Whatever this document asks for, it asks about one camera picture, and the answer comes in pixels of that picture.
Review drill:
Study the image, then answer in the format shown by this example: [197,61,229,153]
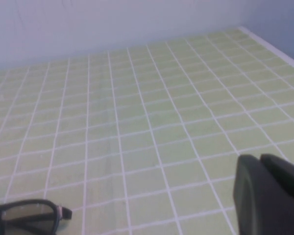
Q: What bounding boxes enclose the black framed glasses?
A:
[0,199,73,235]

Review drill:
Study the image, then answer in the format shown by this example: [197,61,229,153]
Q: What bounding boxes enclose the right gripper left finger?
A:
[232,153,294,235]

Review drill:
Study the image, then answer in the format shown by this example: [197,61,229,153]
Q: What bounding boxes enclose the green grid tablecloth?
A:
[0,25,294,235]

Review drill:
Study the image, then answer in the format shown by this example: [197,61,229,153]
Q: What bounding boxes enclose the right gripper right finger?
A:
[260,153,294,209]

